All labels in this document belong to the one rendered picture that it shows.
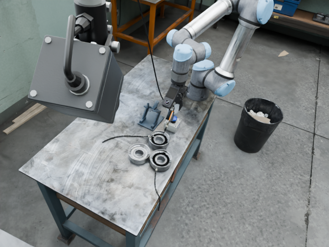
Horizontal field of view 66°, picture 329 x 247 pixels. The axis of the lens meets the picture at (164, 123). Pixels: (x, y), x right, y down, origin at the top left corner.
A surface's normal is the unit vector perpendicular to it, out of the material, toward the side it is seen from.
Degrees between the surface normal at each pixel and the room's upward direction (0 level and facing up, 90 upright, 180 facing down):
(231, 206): 0
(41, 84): 38
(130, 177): 0
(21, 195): 0
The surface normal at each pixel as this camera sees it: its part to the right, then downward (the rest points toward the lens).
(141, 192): 0.10, -0.70
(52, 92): 0.00, -0.13
